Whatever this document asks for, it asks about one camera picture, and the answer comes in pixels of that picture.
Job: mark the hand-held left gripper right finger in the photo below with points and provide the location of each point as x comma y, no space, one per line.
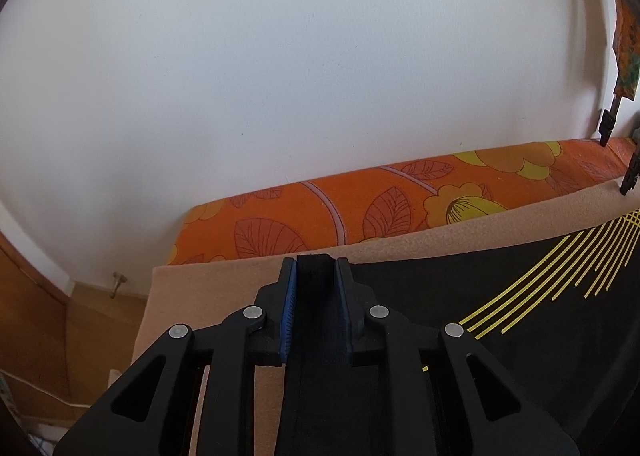
345,316

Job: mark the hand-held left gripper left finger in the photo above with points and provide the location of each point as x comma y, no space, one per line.
290,316

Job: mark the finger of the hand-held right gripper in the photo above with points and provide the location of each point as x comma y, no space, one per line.
629,180
607,125

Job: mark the black pants with yellow stripes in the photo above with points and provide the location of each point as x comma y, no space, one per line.
525,361

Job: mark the colourful patterned cloth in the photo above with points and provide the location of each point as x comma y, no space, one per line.
627,50

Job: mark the orange floral bed sheet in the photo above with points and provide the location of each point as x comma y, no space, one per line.
320,216

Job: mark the peach fleece blanket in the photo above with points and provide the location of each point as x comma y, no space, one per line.
165,301

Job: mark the metal door stopper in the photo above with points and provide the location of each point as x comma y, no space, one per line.
118,283

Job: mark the wooden door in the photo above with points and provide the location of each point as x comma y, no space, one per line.
30,316

